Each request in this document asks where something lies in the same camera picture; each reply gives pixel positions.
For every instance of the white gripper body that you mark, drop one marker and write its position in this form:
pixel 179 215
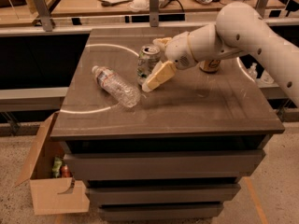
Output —
pixel 177 51

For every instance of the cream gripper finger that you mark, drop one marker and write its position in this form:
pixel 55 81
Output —
pixel 159 75
pixel 161 43

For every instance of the silver green 7up can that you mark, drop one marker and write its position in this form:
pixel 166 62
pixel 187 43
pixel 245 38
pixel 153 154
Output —
pixel 149 55

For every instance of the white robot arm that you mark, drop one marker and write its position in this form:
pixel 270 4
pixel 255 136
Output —
pixel 239 29

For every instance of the gold soda can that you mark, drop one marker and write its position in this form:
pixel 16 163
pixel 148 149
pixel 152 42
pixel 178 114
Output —
pixel 210 66

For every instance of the clear plastic water bottle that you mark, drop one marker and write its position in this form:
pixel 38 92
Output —
pixel 123 91

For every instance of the clear bottle behind cabinet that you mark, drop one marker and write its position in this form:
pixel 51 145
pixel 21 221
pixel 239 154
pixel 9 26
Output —
pixel 266 78
pixel 252 71

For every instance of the red can in box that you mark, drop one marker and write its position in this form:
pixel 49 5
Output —
pixel 65 172

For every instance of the grey drawer cabinet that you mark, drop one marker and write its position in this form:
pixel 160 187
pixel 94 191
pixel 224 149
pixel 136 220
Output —
pixel 180 152

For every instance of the green snack bag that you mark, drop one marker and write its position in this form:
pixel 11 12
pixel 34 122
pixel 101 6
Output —
pixel 57 164

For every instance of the open cardboard box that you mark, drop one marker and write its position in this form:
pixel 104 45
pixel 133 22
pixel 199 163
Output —
pixel 51 195

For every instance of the middle metal bracket post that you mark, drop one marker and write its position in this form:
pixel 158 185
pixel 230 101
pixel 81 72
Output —
pixel 153 13

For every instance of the left metal bracket post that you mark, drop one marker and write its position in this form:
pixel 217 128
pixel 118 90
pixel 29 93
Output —
pixel 44 15

